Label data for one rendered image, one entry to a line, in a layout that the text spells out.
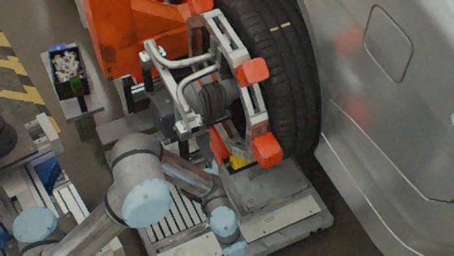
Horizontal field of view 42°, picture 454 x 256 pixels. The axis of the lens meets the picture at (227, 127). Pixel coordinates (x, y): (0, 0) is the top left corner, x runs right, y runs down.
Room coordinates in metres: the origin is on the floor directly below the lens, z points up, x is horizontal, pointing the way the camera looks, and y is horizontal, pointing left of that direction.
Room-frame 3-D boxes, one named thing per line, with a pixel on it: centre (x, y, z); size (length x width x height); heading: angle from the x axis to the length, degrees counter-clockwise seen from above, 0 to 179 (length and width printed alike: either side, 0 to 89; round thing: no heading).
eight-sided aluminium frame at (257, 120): (1.38, 0.01, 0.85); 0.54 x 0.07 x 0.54; 26
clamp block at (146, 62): (1.44, 0.27, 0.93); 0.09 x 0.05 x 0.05; 116
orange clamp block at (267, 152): (1.10, -0.13, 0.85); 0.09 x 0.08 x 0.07; 26
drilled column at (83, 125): (1.76, 0.73, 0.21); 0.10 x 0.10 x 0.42; 26
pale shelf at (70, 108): (1.73, 0.72, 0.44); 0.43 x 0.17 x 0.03; 26
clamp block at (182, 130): (1.13, 0.12, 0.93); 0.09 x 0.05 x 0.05; 116
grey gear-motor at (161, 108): (1.71, 0.15, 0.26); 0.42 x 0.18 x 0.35; 116
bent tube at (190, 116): (1.23, 0.08, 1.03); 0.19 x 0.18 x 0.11; 116
